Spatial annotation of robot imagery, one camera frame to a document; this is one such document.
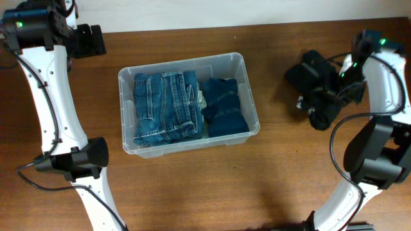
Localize black garment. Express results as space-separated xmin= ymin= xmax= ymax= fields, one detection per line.
xmin=284 ymin=50 xmax=338 ymax=94
xmin=296 ymin=92 xmax=342 ymax=131

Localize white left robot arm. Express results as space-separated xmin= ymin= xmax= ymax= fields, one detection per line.
xmin=1 ymin=1 xmax=127 ymax=230

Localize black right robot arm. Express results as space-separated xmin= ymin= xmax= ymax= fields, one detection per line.
xmin=303 ymin=30 xmax=410 ymax=230

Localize light blue jeans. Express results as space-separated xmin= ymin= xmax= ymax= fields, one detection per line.
xmin=198 ymin=90 xmax=208 ymax=139

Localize teal blue garment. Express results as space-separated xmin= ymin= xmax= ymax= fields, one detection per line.
xmin=200 ymin=78 xmax=249 ymax=137

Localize dark blue jeans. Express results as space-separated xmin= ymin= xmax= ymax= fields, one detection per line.
xmin=133 ymin=71 xmax=204 ymax=146

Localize clear plastic storage bin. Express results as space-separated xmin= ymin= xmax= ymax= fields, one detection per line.
xmin=118 ymin=53 xmax=260 ymax=158

